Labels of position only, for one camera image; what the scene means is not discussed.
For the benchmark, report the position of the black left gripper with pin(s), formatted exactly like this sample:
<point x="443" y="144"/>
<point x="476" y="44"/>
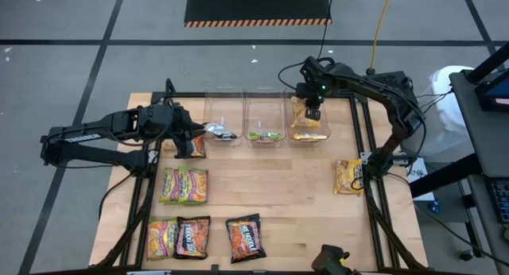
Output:
<point x="171" y="122"/>

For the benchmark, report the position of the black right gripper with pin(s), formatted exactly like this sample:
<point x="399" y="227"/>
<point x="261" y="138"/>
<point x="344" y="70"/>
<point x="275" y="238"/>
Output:
<point x="310" y="94"/>

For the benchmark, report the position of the lime chili shrimp ramen pack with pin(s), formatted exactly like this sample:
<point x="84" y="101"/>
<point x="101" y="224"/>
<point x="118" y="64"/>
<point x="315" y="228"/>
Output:
<point x="193" y="186"/>
<point x="264" y="136"/>
<point x="159" y="239"/>
<point x="169" y="185"/>

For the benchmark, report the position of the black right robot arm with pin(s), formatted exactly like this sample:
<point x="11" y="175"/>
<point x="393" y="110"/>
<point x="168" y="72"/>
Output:
<point x="381" y="92"/>

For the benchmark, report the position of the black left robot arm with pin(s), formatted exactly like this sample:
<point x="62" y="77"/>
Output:
<point x="91" y="138"/>

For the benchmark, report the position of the clear plastic bin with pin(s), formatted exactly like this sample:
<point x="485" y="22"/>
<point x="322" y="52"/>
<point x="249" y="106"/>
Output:
<point x="324" y="124"/>
<point x="264" y="112"/>
<point x="222" y="108"/>

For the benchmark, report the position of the black computer case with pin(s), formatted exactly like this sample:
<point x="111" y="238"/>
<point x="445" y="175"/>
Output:
<point x="401" y="84"/>

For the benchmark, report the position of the black hazard-striped floor mat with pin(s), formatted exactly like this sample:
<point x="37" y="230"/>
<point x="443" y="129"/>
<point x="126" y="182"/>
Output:
<point x="256" y="6"/>

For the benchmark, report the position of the white bag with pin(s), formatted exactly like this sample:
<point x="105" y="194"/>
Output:
<point x="445" y="100"/>

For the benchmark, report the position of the white paper sheet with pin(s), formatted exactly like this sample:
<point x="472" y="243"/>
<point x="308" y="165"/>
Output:
<point x="419" y="175"/>

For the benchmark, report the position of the black metal strut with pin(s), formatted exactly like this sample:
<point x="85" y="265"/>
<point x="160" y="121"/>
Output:
<point x="445" y="175"/>
<point x="487" y="62"/>

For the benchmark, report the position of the small blue object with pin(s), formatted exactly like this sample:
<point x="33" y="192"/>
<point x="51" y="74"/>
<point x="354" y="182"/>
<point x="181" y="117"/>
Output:
<point x="434" y="206"/>

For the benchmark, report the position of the yellow tag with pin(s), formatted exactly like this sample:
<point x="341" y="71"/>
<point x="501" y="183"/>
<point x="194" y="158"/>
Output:
<point x="343" y="260"/>

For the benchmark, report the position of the grey desk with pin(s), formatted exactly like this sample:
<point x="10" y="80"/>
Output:
<point x="477" y="140"/>
<point x="483" y="227"/>

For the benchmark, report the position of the black monitor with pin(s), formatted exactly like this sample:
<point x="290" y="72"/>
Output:
<point x="497" y="92"/>

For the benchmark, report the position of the black keyboard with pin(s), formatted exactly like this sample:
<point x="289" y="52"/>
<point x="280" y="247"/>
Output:
<point x="502" y="199"/>

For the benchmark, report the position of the black caster wheel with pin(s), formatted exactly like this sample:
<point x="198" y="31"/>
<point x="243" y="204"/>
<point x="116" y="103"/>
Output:
<point x="466" y="255"/>

